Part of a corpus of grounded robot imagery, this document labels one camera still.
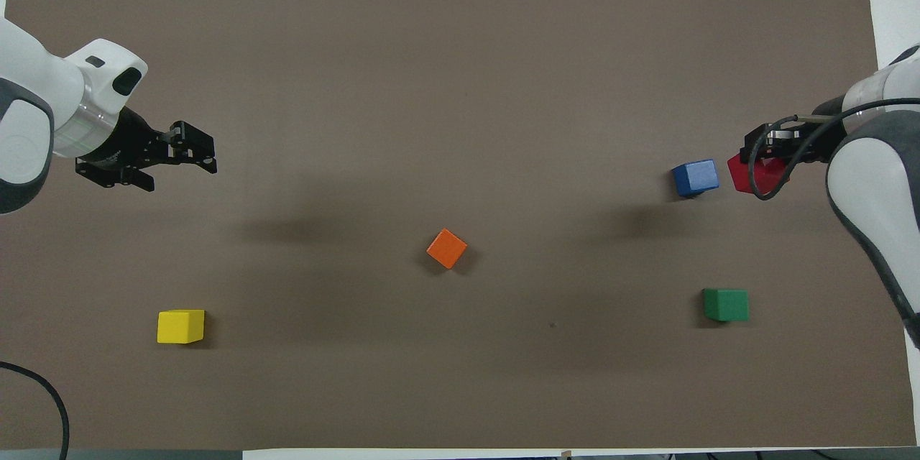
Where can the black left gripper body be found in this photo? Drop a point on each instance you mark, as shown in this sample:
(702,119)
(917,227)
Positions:
(129,144)

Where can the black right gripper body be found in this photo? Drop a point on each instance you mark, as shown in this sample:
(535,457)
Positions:
(805,140)

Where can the red cube block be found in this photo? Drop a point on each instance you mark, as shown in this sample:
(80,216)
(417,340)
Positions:
(740,174)

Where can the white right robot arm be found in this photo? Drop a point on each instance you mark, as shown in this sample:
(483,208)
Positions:
(870,180)

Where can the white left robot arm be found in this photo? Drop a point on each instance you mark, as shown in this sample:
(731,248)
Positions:
(36,100)

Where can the blue cube block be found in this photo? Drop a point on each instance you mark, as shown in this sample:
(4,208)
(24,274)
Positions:
(696,178)

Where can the yellow cube block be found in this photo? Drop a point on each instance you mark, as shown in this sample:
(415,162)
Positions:
(180,327)

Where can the green cube block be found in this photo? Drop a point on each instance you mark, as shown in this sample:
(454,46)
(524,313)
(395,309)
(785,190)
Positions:
(726,305)

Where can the orange cube block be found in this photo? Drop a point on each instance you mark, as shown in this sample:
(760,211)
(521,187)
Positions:
(446,249)

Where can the brown table mat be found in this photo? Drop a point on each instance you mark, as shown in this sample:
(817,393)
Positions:
(460,86)

